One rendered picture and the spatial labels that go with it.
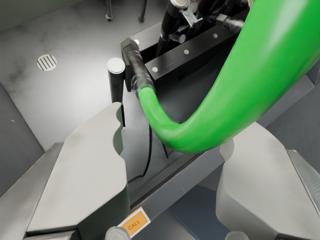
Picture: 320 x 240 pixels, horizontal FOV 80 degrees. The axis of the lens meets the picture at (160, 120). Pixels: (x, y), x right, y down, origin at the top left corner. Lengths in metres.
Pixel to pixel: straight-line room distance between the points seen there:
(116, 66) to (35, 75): 0.39
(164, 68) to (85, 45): 0.26
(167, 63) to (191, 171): 0.22
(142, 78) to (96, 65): 0.38
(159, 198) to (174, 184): 0.04
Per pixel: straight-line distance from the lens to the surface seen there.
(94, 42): 0.58
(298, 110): 2.02
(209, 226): 0.97
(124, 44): 0.24
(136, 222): 0.37
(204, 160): 0.40
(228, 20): 0.36
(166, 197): 0.38
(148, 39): 0.41
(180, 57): 0.40
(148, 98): 0.15
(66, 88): 0.53
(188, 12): 0.31
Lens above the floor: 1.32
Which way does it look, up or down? 74 degrees down
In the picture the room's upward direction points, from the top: 47 degrees clockwise
